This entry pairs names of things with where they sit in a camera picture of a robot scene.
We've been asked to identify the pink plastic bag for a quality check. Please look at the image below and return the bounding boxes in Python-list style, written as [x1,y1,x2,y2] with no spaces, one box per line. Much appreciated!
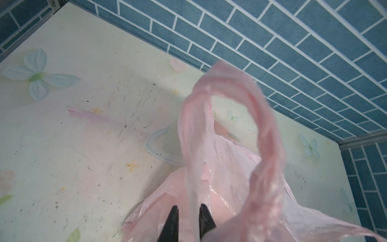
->
[123,60,384,242]

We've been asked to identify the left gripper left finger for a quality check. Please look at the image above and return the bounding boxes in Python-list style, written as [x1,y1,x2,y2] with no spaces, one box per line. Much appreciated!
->
[157,205,179,242]

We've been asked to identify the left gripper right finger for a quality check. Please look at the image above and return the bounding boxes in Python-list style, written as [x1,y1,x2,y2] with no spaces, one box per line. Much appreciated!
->
[199,204,216,240]

